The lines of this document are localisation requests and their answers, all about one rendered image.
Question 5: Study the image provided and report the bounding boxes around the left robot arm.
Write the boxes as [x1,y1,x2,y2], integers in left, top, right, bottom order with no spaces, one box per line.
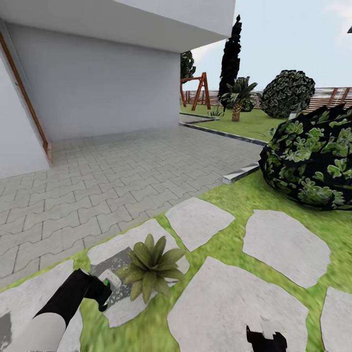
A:
[4,268,121,352]

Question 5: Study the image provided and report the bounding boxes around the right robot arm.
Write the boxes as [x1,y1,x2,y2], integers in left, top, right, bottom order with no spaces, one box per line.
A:
[246,321,289,352]

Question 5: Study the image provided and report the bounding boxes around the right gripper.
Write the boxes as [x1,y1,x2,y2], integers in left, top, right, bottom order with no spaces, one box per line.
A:
[246,326,287,352]

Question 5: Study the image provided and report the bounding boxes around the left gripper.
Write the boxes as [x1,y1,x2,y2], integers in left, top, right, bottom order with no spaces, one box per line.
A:
[88,276,112,306]

